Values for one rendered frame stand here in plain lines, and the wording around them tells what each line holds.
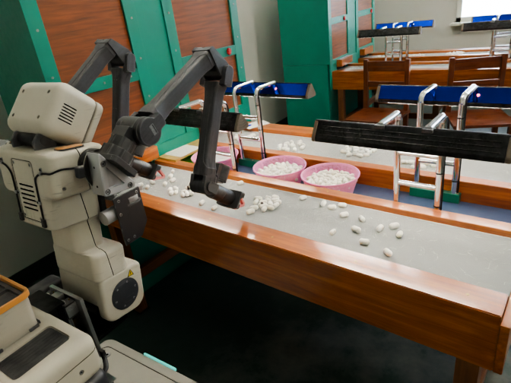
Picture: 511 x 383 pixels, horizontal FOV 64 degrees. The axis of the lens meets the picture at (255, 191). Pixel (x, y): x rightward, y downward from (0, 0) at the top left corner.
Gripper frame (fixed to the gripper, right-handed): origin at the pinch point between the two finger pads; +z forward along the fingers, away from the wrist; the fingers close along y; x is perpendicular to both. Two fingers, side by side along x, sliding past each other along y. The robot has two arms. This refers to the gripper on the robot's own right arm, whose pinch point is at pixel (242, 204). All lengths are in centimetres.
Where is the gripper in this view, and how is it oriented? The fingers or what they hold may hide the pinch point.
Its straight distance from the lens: 159.3
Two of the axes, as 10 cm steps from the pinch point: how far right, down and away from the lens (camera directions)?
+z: 5.4, 2.9, 7.9
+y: -7.9, -1.6, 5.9
